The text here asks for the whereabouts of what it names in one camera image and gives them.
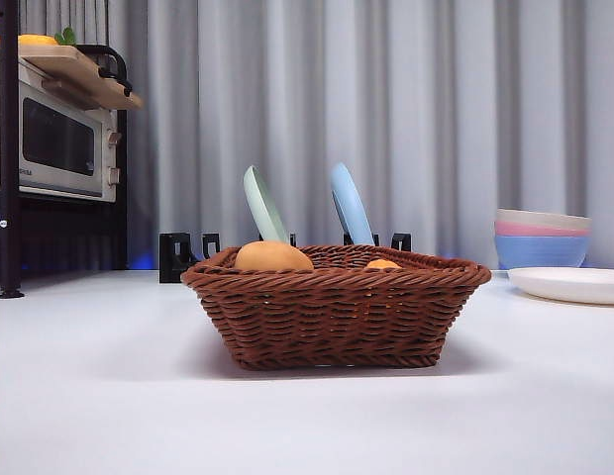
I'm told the brown potato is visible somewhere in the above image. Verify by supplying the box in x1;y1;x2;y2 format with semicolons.
234;240;315;272

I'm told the brown wicker basket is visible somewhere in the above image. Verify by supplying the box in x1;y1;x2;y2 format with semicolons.
180;243;493;371

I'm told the pale green plate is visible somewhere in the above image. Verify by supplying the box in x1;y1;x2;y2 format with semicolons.
243;164;292;246

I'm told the light blue plate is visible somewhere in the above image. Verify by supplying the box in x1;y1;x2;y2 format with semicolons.
329;161;377;247

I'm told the black dish rack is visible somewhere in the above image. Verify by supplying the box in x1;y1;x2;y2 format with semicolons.
158;231;413;285

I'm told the grey curtain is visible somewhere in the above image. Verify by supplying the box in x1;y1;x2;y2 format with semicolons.
0;0;614;272

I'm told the pink bowl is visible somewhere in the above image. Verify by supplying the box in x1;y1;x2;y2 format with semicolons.
494;221;592;238

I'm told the blue bowl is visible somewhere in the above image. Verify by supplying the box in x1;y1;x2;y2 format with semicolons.
493;234;591;271

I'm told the cream bowl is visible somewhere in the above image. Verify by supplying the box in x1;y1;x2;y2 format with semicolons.
495;208;593;232

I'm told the cream toaster oven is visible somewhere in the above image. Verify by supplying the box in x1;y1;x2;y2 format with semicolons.
0;48;125;204

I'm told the white plate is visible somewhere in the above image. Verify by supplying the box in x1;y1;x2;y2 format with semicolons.
507;266;614;306

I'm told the wooden cutting board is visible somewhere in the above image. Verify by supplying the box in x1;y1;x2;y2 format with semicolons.
18;44;145;111

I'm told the black curved handle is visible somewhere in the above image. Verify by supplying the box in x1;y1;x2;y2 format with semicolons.
75;44;136;96

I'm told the black shelf frame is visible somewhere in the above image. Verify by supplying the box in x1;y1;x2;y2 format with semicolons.
0;0;131;300

